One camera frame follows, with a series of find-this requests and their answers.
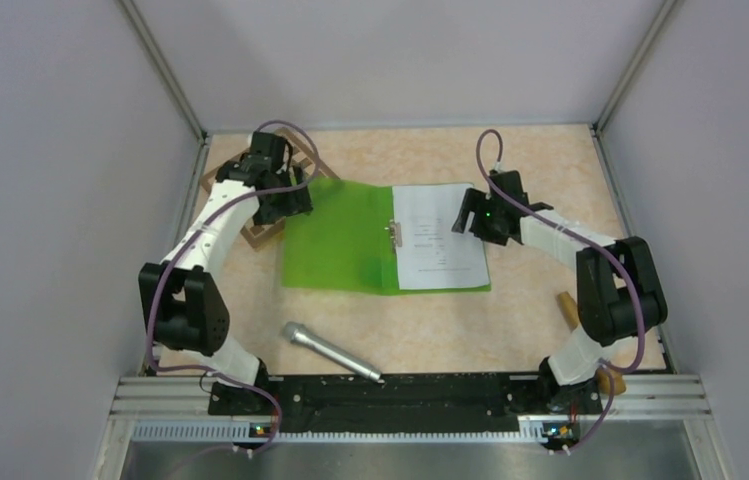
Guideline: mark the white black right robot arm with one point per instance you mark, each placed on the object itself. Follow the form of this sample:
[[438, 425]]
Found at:
[[618, 291]]

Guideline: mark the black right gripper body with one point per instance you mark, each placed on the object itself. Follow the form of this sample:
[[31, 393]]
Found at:
[[486, 223]]

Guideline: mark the white slotted cable duct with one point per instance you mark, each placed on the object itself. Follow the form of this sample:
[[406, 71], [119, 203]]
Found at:
[[248, 432]]

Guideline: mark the wooden chessboard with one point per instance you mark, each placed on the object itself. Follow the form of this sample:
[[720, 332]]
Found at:
[[304, 156]]

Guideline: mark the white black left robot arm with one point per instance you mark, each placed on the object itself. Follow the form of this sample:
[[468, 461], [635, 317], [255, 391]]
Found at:
[[183, 307]]

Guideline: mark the white paper files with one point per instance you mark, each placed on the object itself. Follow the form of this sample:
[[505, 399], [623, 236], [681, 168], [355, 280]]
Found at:
[[430, 256]]

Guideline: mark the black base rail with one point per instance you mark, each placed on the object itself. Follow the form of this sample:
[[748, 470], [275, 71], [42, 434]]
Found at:
[[430, 403]]

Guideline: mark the green plastic folder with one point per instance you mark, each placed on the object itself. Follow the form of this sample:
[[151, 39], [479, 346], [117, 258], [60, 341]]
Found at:
[[343, 244]]

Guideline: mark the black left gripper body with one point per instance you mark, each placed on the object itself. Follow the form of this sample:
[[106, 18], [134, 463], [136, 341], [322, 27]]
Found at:
[[278, 171]]

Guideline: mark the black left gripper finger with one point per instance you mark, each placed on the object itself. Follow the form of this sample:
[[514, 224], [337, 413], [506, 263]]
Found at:
[[273, 208], [301, 202]]

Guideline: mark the wooden rolling pin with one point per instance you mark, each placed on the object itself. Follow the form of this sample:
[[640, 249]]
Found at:
[[569, 308]]

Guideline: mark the silver microphone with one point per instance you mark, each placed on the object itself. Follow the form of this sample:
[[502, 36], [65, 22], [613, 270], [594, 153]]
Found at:
[[299, 334]]

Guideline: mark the metal folder clip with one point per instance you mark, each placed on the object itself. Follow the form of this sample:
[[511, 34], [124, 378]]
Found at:
[[395, 235]]

